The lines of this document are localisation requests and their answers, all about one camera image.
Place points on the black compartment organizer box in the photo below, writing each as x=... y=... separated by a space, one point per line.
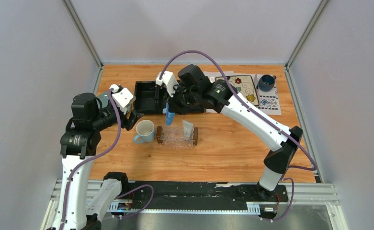
x=149 y=99

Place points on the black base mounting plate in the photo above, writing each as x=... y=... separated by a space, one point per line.
x=206 y=197

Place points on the patterned white placemat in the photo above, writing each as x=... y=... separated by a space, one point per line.
x=269 y=101

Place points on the knife beside plate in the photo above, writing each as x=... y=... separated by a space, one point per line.
x=255 y=79

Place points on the grey white toothpaste tube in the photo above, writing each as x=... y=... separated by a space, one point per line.
x=187 y=129

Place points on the aluminium frame rail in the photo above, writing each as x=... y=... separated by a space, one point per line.
x=311 y=207

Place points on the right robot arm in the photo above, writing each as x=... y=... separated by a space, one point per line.
x=191 y=87

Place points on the square floral plate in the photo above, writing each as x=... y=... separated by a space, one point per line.
x=245 y=85

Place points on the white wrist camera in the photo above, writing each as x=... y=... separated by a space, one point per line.
x=122 y=97
x=167 y=80

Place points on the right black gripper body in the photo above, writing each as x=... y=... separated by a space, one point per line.
x=183 y=99

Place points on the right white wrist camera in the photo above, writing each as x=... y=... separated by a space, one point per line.
x=167 y=80

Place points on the light blue mug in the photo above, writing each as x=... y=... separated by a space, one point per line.
x=145 y=132

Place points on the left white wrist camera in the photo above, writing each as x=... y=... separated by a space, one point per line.
x=122 y=97

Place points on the dark blue mug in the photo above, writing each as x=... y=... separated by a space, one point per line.
x=266 y=83

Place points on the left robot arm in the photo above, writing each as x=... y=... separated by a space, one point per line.
x=78 y=150

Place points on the clear glass tray wooden handles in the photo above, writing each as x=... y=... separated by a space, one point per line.
x=173 y=138

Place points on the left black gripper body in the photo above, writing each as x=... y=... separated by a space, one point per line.
x=126 y=122

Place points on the blue toothpaste tube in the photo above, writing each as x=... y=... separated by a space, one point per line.
x=169 y=117

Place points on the grey blue round plate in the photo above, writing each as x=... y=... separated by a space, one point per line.
x=104 y=98

